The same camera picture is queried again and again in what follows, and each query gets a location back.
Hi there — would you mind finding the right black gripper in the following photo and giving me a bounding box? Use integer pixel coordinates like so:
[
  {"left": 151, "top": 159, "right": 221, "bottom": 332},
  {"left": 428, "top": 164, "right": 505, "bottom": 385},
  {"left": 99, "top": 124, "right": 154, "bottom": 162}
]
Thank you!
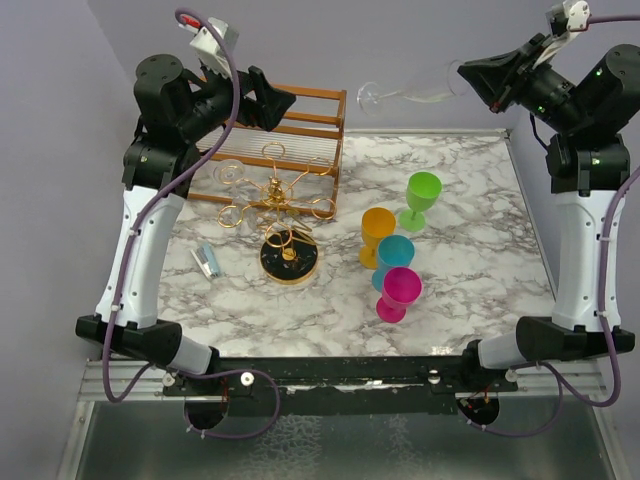
[{"left": 460, "top": 32, "right": 588, "bottom": 133}]

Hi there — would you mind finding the orange plastic goblet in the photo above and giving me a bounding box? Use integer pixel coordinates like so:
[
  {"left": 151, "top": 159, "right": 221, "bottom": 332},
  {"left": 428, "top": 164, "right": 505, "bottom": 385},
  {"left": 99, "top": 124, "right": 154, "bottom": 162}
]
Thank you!
[{"left": 359, "top": 207, "right": 396, "bottom": 270}]

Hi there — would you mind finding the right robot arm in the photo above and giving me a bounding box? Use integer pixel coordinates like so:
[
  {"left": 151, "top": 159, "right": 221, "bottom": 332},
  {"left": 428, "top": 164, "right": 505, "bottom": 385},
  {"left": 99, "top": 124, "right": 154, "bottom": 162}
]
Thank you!
[{"left": 458, "top": 34, "right": 639, "bottom": 391}]

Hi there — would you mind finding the small blue white packet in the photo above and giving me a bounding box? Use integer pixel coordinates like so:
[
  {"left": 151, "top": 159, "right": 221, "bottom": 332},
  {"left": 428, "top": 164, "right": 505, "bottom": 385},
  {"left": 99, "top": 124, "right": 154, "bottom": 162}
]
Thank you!
[{"left": 190, "top": 243, "right": 221, "bottom": 280}]

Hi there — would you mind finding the wooden dish rack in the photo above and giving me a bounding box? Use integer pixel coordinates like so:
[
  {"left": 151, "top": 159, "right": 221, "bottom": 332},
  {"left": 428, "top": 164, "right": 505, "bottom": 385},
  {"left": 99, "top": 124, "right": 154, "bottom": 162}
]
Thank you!
[{"left": 188, "top": 85, "right": 347, "bottom": 216}]

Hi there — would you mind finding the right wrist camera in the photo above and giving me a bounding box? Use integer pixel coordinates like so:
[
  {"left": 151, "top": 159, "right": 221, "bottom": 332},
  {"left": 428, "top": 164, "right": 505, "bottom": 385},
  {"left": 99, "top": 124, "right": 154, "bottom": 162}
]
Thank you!
[{"left": 533, "top": 0, "right": 591, "bottom": 68}]

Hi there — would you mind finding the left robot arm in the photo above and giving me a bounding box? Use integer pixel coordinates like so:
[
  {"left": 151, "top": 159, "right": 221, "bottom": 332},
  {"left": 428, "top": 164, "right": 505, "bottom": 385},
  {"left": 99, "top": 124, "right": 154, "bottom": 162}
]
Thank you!
[{"left": 75, "top": 54, "right": 296, "bottom": 395}]

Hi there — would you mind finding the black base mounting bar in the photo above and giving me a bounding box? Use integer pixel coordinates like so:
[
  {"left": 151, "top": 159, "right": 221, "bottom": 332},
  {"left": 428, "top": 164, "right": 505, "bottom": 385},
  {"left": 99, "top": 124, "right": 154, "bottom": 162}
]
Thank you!
[{"left": 163, "top": 355, "right": 517, "bottom": 416}]

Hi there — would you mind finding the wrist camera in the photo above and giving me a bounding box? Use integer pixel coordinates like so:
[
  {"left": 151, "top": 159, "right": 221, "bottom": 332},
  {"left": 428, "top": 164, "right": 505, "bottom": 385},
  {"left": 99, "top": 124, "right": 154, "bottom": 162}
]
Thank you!
[
  {"left": 180, "top": 15, "right": 239, "bottom": 79},
  {"left": 533, "top": 0, "right": 591, "bottom": 68}
]

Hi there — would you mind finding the gold wire wine glass rack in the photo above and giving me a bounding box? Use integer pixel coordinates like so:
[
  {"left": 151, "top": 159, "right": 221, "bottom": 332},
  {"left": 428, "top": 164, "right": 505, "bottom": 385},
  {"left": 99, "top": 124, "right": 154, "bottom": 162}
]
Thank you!
[{"left": 214, "top": 141, "right": 336, "bottom": 286}]

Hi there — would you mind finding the green plastic goblet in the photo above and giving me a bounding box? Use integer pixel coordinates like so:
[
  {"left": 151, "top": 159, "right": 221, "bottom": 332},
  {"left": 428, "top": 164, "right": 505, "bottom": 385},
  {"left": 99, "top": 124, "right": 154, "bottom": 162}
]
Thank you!
[{"left": 398, "top": 171, "right": 442, "bottom": 232}]

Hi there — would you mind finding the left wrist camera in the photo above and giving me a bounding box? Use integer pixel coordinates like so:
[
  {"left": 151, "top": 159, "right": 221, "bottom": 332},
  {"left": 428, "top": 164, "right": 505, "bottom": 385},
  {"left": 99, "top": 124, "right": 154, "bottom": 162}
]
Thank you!
[{"left": 180, "top": 15, "right": 239, "bottom": 79}]

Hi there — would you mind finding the blue plastic goblet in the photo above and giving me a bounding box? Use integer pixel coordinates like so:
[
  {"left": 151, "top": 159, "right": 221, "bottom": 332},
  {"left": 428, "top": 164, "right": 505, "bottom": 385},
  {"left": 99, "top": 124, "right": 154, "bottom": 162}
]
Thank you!
[{"left": 372, "top": 234, "right": 415, "bottom": 292}]

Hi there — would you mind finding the clear wine glass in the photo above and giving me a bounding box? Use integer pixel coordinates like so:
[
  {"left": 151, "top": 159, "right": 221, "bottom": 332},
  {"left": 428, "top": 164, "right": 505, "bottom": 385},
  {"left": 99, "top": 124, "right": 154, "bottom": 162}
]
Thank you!
[
  {"left": 212, "top": 159, "right": 270, "bottom": 234},
  {"left": 356, "top": 60, "right": 469, "bottom": 116}
]

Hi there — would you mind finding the pink plastic goblet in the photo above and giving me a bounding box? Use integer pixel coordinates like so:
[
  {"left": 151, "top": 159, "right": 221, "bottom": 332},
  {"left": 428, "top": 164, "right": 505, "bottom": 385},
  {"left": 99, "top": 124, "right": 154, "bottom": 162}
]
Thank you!
[{"left": 376, "top": 267, "right": 423, "bottom": 323}]

